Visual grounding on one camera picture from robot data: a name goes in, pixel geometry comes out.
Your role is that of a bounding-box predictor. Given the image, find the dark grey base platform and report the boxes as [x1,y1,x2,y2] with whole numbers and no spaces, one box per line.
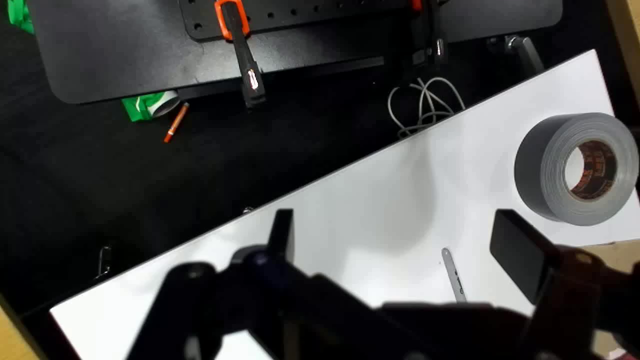
[29,0,566,107]

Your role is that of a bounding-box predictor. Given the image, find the green packet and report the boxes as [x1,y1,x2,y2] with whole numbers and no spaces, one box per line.
[121,90,182,126]

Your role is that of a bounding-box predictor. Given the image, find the light wooden table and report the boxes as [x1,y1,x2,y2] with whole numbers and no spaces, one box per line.
[621,0,640,108]

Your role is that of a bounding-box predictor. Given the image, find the white cable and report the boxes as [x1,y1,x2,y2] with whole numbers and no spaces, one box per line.
[385,75,468,141]

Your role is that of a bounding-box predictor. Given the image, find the orange handled black clamp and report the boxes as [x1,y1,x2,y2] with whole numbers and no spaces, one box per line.
[212,0,270,110]

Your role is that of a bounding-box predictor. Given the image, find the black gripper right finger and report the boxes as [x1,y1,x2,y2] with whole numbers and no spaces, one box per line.
[488,209,576,308]

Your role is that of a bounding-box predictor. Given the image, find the orange pencil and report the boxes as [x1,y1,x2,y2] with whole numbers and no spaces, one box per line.
[161,100,193,147]

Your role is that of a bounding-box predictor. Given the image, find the black perforated mount plate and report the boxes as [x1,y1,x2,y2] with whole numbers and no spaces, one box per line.
[177,0,429,44]

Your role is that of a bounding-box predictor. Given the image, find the silver marker pen green cap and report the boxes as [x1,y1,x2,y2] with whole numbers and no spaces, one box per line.
[440,247,471,304]

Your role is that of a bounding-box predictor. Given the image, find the grey duct tape roll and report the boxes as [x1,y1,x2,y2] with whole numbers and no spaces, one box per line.
[512,110,640,229]

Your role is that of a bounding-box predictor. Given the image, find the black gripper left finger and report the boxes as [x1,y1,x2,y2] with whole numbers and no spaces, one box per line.
[267,206,299,264]

